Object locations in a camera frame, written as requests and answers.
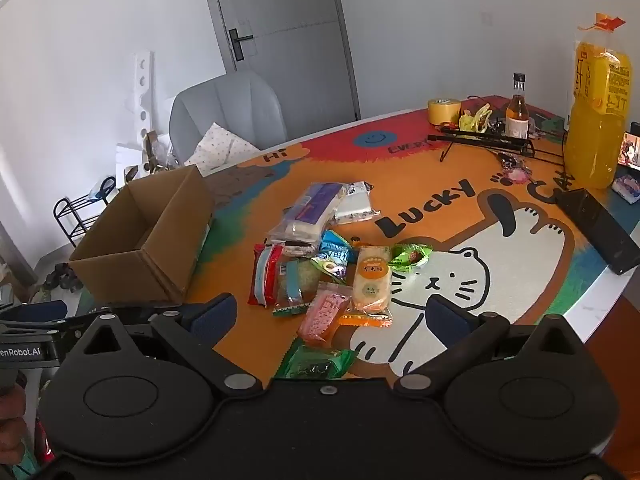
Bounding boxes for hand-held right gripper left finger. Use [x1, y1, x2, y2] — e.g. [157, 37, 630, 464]
[80, 294, 263, 401]

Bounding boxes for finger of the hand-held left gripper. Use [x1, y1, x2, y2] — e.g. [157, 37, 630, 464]
[0, 300, 101, 333]

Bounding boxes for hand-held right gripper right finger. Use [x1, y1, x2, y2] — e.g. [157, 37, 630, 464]
[392, 294, 586, 401]

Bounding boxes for red and blue snack packet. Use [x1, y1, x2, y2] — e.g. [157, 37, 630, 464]
[247, 242, 285, 308]

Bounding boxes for bright green candy packet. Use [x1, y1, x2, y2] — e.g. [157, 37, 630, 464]
[387, 242, 433, 273]

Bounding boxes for yellow cake packet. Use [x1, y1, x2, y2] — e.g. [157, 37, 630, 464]
[340, 245, 395, 328]

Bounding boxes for teal band rice cracker packet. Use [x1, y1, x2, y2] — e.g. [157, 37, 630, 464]
[272, 256, 321, 318]

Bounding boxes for clear brown packet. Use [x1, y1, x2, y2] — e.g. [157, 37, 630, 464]
[298, 282, 353, 346]

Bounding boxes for person's left hand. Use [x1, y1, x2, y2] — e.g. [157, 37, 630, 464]
[0, 385, 28, 471]

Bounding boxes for colourful cartoon table mat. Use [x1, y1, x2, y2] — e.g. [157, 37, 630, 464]
[75, 94, 640, 381]

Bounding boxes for clear dark cookie packet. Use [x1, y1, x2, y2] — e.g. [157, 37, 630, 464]
[267, 225, 323, 258]

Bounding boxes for black shoe rack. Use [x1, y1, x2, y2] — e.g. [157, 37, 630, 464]
[53, 176, 118, 248]

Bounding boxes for green dark window snack packet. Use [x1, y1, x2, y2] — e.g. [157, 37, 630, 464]
[274, 344, 357, 381]

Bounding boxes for green and white candy packet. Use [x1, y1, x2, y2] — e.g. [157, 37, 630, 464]
[310, 255, 348, 278]

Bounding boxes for purple and white snack packet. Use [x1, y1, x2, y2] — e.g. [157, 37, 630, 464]
[282, 182, 346, 241]

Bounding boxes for patterned cushion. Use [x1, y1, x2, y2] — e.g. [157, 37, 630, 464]
[184, 122, 262, 177]

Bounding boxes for black rectangular box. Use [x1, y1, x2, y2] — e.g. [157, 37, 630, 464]
[554, 189, 640, 276]

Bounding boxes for yellow-green wrapper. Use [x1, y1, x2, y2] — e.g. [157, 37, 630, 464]
[459, 104, 493, 133]

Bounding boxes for yellow tape roll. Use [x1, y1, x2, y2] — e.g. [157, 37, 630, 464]
[427, 96, 462, 126]

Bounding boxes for grey chair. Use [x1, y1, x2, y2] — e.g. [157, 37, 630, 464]
[169, 71, 288, 166]

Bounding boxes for small glass bottle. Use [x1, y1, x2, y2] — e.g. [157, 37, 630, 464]
[505, 72, 531, 140]

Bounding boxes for small purple packet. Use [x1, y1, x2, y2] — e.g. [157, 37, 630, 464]
[612, 175, 640, 203]

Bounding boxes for white holed foam board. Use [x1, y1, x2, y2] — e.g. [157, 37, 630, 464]
[131, 51, 153, 161]

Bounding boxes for large orange juice bottle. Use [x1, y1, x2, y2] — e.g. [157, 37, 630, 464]
[564, 12, 634, 190]

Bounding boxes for phone with lit screen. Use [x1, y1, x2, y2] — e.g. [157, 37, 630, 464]
[619, 121, 640, 168]

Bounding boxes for grey door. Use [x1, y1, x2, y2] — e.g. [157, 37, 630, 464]
[199, 0, 362, 121]

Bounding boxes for pink keychain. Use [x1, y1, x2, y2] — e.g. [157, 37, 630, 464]
[495, 152, 535, 186]

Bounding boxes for black wire rack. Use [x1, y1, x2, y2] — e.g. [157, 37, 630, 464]
[427, 127, 571, 166]

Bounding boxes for black door handle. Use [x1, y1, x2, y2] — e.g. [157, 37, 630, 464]
[229, 29, 254, 61]

